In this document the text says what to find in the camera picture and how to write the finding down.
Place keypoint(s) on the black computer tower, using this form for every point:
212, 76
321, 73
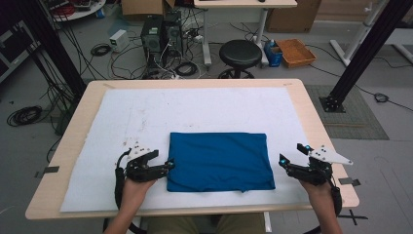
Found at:
172, 32
151, 42

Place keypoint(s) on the grey equipment cart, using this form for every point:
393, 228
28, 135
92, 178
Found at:
16, 48

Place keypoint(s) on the person's left hand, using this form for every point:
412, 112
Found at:
134, 191

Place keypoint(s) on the black round stool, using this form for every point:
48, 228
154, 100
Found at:
240, 53

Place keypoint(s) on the black tape strip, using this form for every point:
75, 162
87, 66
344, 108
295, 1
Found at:
349, 181
50, 169

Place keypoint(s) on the orange tray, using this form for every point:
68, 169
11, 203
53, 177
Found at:
295, 52

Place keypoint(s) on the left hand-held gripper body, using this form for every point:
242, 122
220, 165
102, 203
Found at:
142, 172

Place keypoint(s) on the black tape cross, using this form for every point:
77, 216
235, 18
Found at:
354, 217

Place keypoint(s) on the white power supply box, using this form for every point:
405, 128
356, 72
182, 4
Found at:
118, 40

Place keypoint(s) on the grey floor mat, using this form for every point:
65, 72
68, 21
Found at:
354, 123

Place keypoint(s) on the closed cardboard box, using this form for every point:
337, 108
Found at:
292, 16

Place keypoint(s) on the blue t-shirt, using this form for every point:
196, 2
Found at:
220, 162

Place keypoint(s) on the white round table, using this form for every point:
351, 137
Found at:
87, 11

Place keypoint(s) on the blue box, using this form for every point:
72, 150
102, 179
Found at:
272, 55

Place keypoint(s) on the black metal frame post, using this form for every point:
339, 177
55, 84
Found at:
48, 39
367, 55

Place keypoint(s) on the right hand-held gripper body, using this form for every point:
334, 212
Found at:
318, 172

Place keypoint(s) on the white table mat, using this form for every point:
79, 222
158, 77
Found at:
195, 110

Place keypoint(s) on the white-framed standing desk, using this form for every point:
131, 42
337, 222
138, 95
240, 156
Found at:
357, 35

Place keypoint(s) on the wooden-top desk with white legs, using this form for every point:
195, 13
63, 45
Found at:
243, 3

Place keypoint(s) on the open cardboard box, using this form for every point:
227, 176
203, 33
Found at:
142, 6

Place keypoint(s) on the person's legs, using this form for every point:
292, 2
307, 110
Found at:
201, 226

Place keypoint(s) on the light wooden table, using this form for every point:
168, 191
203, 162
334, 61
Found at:
79, 130

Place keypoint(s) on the person's right hand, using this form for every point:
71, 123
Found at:
319, 193

